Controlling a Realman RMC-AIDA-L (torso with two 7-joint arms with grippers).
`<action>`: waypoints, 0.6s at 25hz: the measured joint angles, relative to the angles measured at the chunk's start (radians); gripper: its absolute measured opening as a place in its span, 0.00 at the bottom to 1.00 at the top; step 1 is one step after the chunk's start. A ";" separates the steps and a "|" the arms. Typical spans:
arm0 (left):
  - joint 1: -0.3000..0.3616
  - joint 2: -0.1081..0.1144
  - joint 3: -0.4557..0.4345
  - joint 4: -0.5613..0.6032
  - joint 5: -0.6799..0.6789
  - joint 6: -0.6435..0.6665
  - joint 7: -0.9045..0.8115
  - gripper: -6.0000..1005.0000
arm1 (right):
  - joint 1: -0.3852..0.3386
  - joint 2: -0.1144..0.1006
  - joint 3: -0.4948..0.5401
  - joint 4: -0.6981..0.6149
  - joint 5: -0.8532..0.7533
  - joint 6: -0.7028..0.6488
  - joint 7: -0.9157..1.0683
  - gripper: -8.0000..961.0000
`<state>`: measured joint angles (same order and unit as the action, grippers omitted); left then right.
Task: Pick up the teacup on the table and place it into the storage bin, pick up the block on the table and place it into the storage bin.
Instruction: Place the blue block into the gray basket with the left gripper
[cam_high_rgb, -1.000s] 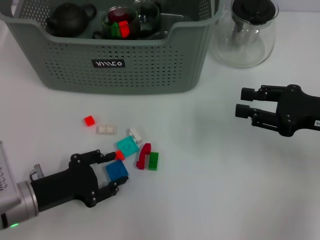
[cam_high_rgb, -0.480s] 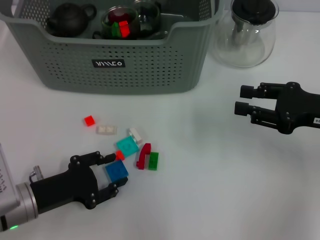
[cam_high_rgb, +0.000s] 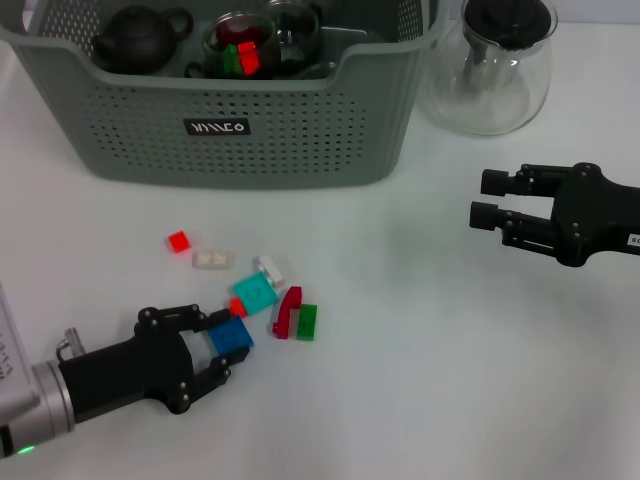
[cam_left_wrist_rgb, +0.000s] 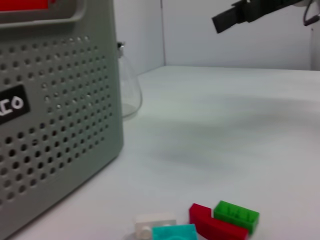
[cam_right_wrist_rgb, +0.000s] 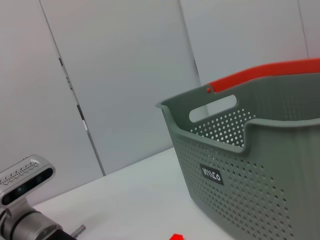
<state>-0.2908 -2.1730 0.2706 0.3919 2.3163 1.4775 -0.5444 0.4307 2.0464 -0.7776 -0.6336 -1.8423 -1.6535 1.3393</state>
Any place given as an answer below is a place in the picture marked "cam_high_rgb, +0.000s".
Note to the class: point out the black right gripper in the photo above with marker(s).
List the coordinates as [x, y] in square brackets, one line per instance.
[590, 215]

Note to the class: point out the glass teacup with black base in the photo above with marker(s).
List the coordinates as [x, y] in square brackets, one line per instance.
[215, 35]
[190, 70]
[302, 35]

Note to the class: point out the blue square plate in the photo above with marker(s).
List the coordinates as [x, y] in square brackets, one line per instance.
[231, 337]

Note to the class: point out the small red toy piece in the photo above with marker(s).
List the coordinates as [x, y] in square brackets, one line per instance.
[237, 306]

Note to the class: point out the clear glass carafe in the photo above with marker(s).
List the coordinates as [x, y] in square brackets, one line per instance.
[490, 107]

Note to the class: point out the black clay teapot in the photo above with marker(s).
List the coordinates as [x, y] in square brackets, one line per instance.
[135, 40]

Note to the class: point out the small white toy block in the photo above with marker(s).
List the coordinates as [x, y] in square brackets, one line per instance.
[272, 270]

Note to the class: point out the small green toy brick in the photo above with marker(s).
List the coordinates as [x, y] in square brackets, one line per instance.
[230, 62]

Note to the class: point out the red square toy brick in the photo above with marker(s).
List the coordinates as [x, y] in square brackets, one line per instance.
[179, 241]

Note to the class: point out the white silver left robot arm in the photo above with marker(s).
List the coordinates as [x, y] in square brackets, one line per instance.
[40, 410]

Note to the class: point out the red sloped toy brick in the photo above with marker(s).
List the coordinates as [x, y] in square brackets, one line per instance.
[248, 60]

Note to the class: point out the grey-green perforated storage bin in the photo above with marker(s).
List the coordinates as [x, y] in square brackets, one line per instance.
[300, 140]

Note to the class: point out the long green toy brick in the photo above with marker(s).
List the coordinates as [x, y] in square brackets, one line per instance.
[306, 322]

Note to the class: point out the dark red curved toy piece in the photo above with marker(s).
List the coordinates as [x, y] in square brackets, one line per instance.
[287, 312]

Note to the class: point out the teal square plate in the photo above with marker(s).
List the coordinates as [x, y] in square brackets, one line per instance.
[255, 295]

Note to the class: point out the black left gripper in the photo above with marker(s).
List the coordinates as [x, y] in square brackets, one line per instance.
[130, 370]

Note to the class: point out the black carafe lid with strainer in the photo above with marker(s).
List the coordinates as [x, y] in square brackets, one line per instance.
[505, 20]

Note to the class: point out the white two-stud toy brick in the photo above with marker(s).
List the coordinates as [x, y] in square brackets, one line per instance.
[214, 259]

